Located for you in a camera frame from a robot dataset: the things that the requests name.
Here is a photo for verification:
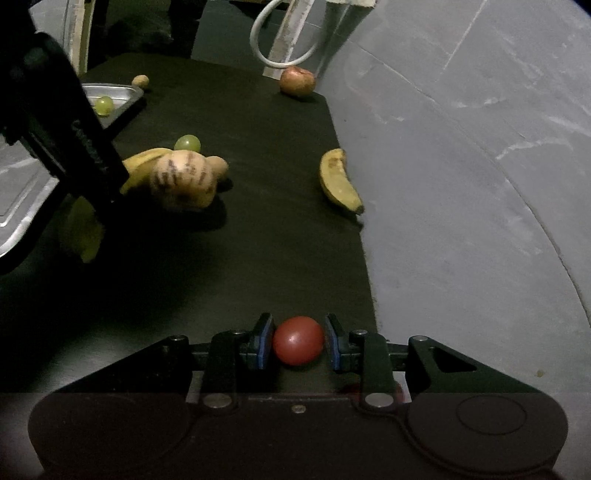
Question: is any spotted yellow banana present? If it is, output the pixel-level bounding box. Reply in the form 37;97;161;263
320;148;365;216
60;148;175;265

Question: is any reddish brown apple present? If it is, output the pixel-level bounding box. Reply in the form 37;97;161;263
279;66;317;97

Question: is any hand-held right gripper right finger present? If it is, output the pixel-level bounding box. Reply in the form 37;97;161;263
323;313;541;411

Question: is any white wooden post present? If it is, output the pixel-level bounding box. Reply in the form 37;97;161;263
263;0;315;79

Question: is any white hose loop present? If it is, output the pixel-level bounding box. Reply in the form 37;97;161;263
249;0;324;70

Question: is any metal tray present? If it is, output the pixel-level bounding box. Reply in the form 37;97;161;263
0;83;147;274

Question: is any striped pepino melon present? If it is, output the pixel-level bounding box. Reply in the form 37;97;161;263
150;151;218;213

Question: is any white door frame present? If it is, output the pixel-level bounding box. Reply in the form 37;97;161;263
65;0;95;77

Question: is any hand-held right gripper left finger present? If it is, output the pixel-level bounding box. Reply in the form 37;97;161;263
48;313;278;411

